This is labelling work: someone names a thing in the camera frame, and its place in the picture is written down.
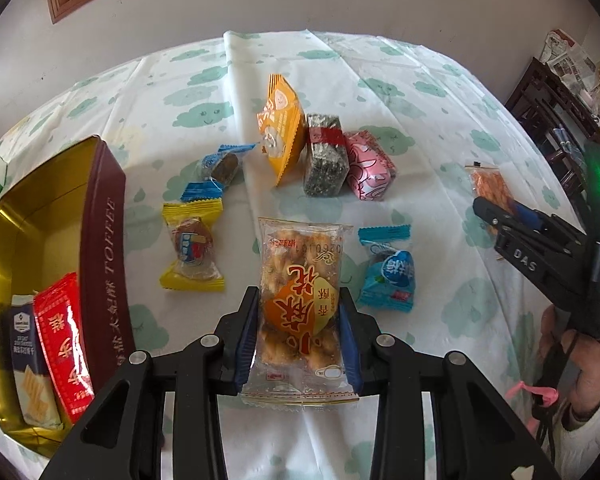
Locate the clear fried dough twist packet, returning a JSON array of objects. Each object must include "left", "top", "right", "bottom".
[{"left": 240, "top": 216, "right": 361, "bottom": 406}]

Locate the clear packet of orange snack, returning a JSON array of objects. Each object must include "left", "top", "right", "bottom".
[{"left": 467, "top": 161, "right": 513, "bottom": 238}]

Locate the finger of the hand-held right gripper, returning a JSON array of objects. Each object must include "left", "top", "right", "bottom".
[
  {"left": 510, "top": 202, "right": 587, "bottom": 252},
  {"left": 472, "top": 196, "right": 520, "bottom": 242}
]

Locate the yellow wrapped candy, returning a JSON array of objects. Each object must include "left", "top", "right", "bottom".
[{"left": 160, "top": 199, "right": 227, "bottom": 293}]

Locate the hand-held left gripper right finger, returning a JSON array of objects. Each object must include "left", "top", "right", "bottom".
[{"left": 339, "top": 290, "right": 563, "bottom": 480}]

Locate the blue wrapped brown candy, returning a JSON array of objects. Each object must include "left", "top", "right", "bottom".
[{"left": 181, "top": 143, "right": 257, "bottom": 203}]

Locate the pink wrapped snack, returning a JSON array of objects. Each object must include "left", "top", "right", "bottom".
[{"left": 344, "top": 131, "right": 397, "bottom": 202}]

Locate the blue wrapped candy white label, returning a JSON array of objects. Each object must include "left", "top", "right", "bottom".
[{"left": 356, "top": 223, "right": 416, "bottom": 313}]

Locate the red snack packet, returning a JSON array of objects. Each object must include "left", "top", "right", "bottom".
[{"left": 32, "top": 272, "right": 96, "bottom": 425}]

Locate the stack of newspapers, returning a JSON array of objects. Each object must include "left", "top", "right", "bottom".
[{"left": 537, "top": 30, "right": 598, "bottom": 93}]

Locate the cloud print tablecloth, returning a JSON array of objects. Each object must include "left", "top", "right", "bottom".
[{"left": 0, "top": 30, "right": 588, "bottom": 480}]

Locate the person's right forearm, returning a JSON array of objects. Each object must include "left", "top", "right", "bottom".
[{"left": 545, "top": 390, "right": 600, "bottom": 480}]

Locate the dark blue cracker packet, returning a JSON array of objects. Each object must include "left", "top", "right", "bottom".
[{"left": 6, "top": 294, "right": 63, "bottom": 430}]

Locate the maroon and gold tin box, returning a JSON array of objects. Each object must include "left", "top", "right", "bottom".
[{"left": 0, "top": 135, "right": 136, "bottom": 458}]

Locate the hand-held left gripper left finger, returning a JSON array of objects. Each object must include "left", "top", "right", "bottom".
[{"left": 39, "top": 286, "right": 260, "bottom": 480}]

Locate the dark wooden cabinet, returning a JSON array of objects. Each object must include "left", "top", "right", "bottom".
[{"left": 505, "top": 57, "right": 600, "bottom": 211}]

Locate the green block snack red band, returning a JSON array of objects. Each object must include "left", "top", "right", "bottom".
[{"left": 302, "top": 113, "right": 351, "bottom": 197}]

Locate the person's right hand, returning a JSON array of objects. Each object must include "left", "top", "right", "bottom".
[{"left": 539, "top": 305, "right": 600, "bottom": 431}]

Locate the pink ribbon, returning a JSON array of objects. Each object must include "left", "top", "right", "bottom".
[{"left": 507, "top": 380, "right": 561, "bottom": 436}]

